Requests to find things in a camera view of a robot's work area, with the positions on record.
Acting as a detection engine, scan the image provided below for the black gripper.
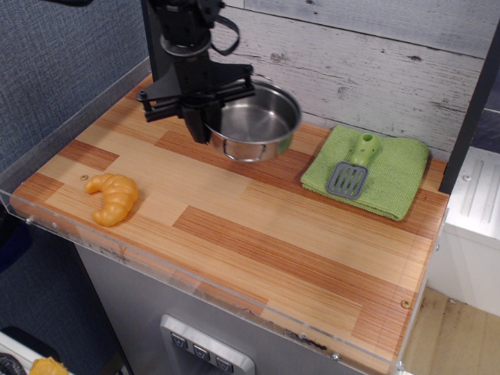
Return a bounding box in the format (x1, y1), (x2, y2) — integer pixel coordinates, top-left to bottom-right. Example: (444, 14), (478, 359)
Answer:
(137, 55), (255, 144)

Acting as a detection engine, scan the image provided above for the stainless steel pot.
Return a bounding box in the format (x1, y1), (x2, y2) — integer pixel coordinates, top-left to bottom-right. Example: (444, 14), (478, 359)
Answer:
(208, 75), (302, 163)

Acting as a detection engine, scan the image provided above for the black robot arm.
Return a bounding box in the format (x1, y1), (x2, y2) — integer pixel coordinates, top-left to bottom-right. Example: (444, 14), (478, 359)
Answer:
(137, 1), (254, 144)

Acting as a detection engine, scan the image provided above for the green folded cloth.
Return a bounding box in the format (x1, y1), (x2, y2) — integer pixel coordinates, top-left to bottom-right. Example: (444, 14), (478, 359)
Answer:
(300, 126), (429, 221)

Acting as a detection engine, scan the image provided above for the orange plastic croissant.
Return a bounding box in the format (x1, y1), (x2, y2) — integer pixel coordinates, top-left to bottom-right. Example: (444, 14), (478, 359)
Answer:
(85, 173), (139, 227)

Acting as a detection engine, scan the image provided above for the green grey toy spatula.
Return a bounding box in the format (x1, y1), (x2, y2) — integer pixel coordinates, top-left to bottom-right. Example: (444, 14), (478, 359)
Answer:
(326, 133), (380, 200)

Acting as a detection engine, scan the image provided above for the clear acrylic table guard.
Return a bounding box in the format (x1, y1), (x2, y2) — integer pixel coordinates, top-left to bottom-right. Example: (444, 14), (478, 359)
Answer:
(1, 55), (447, 369)

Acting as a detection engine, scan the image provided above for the grey toy fridge cabinet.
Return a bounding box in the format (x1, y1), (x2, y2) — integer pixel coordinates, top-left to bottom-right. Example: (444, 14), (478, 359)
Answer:
(77, 246), (395, 374)

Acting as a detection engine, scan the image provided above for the silver dispenser button panel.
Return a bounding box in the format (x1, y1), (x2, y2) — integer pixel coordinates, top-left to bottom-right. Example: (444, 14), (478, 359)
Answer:
(160, 314), (256, 374)

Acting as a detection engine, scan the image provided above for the yellow object bottom left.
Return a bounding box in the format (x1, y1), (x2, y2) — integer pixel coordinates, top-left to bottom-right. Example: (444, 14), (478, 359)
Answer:
(29, 357), (70, 375)

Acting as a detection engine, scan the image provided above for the white metal block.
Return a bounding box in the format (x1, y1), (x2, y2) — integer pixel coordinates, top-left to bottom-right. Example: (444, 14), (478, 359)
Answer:
(427, 147), (499, 316)

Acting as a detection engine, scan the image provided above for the dark vertical post left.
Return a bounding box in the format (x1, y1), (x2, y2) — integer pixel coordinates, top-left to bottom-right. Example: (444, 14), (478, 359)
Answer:
(141, 0), (171, 81)

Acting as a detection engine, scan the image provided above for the dark vertical post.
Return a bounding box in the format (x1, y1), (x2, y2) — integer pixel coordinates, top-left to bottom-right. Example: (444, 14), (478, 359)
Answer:
(141, 0), (171, 81)
(439, 23), (499, 195)

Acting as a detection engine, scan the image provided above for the black cable loop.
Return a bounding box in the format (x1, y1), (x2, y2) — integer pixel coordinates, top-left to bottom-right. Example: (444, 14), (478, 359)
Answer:
(210, 14), (241, 55)

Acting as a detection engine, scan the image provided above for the dark vertical post right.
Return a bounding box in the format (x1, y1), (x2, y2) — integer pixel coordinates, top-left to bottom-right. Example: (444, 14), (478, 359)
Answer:
(439, 23), (499, 195)

